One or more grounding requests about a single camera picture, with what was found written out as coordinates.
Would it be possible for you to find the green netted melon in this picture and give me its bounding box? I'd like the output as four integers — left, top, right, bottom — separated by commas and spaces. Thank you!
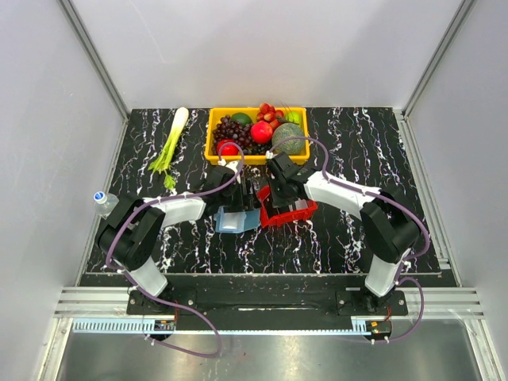
271, 122, 306, 156

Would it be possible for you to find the clear plastic water bottle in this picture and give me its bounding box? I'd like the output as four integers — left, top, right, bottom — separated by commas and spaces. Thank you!
94, 191, 119, 218

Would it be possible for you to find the red plastic card tray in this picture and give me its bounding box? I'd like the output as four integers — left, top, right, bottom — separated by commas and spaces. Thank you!
257, 186, 318, 228

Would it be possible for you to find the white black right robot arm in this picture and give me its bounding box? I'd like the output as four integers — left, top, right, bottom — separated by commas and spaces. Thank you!
267, 153, 429, 314

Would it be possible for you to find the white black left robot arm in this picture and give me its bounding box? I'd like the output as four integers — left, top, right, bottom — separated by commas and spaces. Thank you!
94, 160, 242, 314

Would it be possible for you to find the red pomegranate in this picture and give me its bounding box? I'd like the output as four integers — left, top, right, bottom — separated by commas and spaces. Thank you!
250, 121, 273, 144

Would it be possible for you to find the dark green avocado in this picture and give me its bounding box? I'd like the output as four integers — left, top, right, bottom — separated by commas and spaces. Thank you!
231, 113, 252, 125

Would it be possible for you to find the green white celery stalk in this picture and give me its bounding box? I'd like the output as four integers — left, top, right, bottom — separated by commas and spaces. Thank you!
148, 107, 190, 190

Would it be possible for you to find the red lychee cluster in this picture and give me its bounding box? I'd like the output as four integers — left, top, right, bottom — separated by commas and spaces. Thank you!
256, 103, 284, 123

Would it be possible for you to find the dark blueberry cluster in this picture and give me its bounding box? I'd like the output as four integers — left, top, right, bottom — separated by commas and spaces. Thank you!
244, 143, 271, 156

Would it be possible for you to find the dark purple grape bunch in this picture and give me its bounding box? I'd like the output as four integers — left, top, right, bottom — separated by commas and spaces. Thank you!
212, 115, 254, 154

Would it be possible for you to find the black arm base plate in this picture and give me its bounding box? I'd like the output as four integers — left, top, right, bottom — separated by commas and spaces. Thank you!
125, 288, 409, 317

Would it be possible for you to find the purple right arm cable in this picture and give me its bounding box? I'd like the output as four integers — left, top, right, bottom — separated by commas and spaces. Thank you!
266, 136, 431, 345

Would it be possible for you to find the red tomato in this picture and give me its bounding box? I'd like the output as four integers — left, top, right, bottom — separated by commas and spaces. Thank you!
216, 139, 239, 156

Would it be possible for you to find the blue leather card holder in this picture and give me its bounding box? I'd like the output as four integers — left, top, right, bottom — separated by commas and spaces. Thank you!
214, 208, 260, 234

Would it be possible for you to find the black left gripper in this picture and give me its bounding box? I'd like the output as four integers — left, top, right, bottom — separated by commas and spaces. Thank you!
218, 179, 262, 214

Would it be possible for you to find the yellow plastic fruit bin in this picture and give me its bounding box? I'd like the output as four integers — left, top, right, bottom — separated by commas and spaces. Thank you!
204, 107, 310, 165

